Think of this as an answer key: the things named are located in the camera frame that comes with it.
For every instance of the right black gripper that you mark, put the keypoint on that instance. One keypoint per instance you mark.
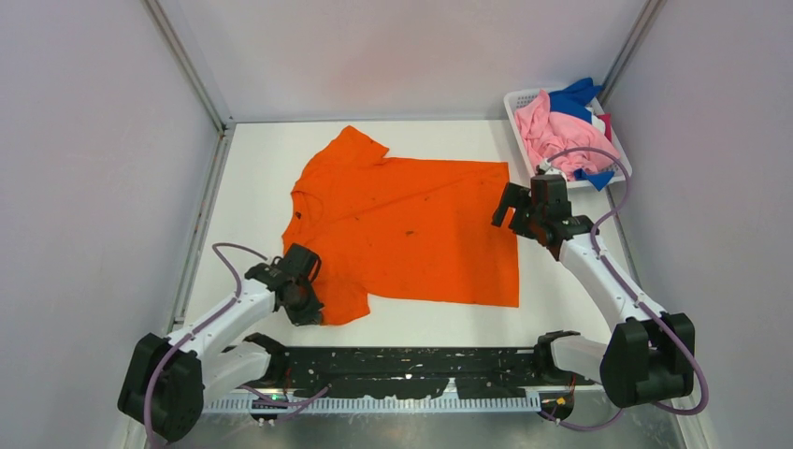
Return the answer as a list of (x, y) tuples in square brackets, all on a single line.
[(516, 196)]

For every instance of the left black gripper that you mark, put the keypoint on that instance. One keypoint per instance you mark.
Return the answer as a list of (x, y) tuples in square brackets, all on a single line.
[(310, 314)]

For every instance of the orange t-shirt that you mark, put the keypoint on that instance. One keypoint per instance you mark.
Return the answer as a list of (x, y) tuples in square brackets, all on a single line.
[(402, 228)]

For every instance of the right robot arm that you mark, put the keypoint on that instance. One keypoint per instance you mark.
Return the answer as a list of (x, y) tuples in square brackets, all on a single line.
[(650, 356)]

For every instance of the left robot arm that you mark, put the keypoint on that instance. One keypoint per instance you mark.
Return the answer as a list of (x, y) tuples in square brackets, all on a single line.
[(171, 378)]

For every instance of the pink t-shirt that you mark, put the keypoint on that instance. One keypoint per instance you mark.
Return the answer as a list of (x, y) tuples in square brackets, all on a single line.
[(534, 130)]

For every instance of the white plastic laundry basket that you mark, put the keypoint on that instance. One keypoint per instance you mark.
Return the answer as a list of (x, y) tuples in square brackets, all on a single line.
[(517, 99)]

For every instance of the blue t-shirt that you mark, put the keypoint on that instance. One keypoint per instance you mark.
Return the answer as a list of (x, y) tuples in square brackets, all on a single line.
[(579, 99)]

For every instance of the red garment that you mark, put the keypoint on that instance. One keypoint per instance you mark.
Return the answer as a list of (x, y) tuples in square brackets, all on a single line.
[(605, 125)]

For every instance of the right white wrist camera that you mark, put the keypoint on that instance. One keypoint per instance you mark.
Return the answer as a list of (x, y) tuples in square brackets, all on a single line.
[(545, 168)]

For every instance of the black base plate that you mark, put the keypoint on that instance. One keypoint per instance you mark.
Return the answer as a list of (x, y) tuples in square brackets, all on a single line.
[(411, 373)]

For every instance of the white slotted cable duct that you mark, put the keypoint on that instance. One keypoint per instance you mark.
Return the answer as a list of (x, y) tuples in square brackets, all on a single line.
[(245, 403)]

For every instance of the aluminium frame rail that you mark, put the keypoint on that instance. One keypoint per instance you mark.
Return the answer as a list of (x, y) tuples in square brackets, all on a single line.
[(172, 22)]

